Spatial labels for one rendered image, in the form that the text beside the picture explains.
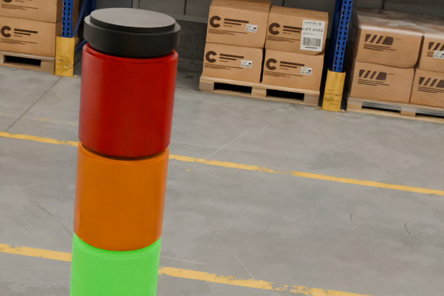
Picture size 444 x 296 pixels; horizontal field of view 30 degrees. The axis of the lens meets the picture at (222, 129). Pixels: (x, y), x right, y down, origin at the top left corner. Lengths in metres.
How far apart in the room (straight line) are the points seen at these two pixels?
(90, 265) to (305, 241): 5.06
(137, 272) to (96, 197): 0.05
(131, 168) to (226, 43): 7.81
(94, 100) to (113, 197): 0.05
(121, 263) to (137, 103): 0.09
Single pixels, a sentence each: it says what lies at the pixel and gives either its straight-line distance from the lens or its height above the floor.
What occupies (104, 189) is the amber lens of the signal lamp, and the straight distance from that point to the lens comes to 0.44.
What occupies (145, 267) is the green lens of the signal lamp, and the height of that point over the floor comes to 2.20.
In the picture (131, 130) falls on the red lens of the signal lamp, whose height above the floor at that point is 2.29.
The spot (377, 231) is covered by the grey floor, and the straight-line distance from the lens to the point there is 5.83.
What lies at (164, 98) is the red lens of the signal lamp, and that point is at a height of 2.30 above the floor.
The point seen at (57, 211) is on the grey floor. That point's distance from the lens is 5.59.
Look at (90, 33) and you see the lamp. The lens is 0.42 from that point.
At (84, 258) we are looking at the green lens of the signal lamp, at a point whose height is 2.21.
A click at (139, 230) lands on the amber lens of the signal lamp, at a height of 2.23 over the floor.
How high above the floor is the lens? 2.43
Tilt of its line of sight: 19 degrees down
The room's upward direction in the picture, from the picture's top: 7 degrees clockwise
